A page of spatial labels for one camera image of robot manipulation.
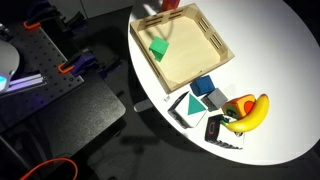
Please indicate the purple and black clamp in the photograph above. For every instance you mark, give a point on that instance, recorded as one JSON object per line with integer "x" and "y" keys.
{"x": 110, "y": 65}

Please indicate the green block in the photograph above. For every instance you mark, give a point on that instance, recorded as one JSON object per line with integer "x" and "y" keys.
{"x": 159, "y": 46}

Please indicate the grey table foot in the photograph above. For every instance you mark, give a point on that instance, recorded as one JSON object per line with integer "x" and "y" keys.
{"x": 142, "y": 106}

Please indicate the blue block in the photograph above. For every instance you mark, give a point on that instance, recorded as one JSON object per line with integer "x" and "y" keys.
{"x": 202, "y": 85}

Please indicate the yellow banana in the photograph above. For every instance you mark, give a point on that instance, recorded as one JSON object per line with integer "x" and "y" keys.
{"x": 255, "y": 116}

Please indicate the red block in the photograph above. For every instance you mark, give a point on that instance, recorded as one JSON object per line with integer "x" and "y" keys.
{"x": 170, "y": 4}

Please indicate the grey block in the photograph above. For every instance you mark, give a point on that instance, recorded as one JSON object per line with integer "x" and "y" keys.
{"x": 216, "y": 99}

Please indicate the black perforated board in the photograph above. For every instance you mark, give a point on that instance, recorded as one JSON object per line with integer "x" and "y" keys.
{"x": 36, "y": 56}

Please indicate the black and white box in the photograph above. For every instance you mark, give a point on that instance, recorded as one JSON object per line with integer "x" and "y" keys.
{"x": 230, "y": 138}

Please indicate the wooden tray with slots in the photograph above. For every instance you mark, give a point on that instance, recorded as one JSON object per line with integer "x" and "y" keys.
{"x": 186, "y": 56}

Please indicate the white cube with teal triangle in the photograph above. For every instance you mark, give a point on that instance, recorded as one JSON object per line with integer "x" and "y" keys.
{"x": 190, "y": 111}

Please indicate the aluminium rail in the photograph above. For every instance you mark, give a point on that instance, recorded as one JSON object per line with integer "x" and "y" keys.
{"x": 26, "y": 82}

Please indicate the small white tag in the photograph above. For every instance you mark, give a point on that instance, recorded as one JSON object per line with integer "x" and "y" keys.
{"x": 167, "y": 98}

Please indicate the black flat plate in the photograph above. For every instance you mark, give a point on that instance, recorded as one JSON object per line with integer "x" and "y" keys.
{"x": 76, "y": 113}

